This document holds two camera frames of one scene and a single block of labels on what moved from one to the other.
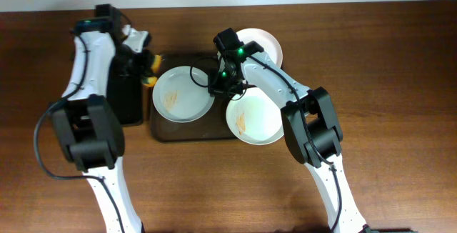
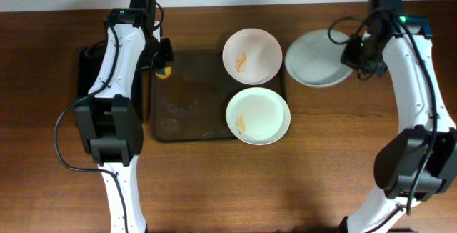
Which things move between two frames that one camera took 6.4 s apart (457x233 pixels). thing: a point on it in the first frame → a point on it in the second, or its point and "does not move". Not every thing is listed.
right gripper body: x=221 y=90 → x=359 y=58
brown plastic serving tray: x=211 y=127 does not move
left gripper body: x=143 y=66 → x=163 y=55
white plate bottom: x=254 y=118 does not move
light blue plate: x=181 y=94 → x=313 y=58
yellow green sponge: x=156 y=67 → x=164 y=73
